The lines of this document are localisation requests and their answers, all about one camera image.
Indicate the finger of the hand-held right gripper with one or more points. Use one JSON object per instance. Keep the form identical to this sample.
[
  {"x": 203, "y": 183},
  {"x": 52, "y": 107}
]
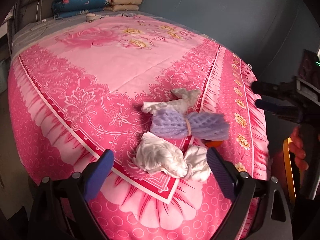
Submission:
[
  {"x": 275, "y": 107},
  {"x": 272, "y": 88}
]

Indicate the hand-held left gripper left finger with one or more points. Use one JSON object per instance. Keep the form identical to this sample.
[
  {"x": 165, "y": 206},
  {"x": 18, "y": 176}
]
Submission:
[{"x": 100, "y": 173}]

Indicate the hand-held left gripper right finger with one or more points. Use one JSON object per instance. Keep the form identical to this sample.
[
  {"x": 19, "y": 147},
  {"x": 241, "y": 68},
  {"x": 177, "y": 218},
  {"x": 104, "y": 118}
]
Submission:
[{"x": 220, "y": 173}]

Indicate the orange plastic piece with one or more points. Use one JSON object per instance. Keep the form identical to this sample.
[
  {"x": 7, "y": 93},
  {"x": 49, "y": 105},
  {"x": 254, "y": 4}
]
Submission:
[{"x": 213, "y": 144}]

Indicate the yellow rimmed bin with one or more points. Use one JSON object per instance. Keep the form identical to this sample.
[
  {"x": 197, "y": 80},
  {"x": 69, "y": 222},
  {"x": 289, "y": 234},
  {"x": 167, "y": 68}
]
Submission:
[{"x": 287, "y": 160}]

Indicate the large white bag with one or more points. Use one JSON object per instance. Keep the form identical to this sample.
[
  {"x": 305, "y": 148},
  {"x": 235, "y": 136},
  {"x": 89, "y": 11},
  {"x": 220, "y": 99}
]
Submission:
[{"x": 165, "y": 160}]

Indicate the purple foam fruit net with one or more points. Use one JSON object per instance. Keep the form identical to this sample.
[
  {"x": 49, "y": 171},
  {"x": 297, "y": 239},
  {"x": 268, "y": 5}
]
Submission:
[{"x": 175, "y": 126}]

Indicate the white cloth bundle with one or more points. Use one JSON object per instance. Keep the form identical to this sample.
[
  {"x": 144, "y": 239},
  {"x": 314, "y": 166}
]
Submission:
[{"x": 185, "y": 97}]

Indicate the person's right hand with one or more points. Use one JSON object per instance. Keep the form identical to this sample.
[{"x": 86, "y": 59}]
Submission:
[{"x": 298, "y": 147}]

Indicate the pink floral bedsheet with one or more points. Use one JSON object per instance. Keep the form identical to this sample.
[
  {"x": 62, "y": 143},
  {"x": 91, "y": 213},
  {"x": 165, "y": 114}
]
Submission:
[{"x": 112, "y": 62}]

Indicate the small white crumpled cloth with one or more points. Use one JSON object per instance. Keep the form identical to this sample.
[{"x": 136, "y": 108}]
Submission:
[{"x": 92, "y": 16}]

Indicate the blue floral folded quilt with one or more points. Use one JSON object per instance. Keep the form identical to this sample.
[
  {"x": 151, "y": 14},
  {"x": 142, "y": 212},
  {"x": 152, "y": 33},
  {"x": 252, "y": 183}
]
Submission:
[{"x": 80, "y": 2}]

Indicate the grey upholstered headboard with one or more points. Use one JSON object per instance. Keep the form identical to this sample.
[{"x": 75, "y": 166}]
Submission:
[{"x": 28, "y": 5}]

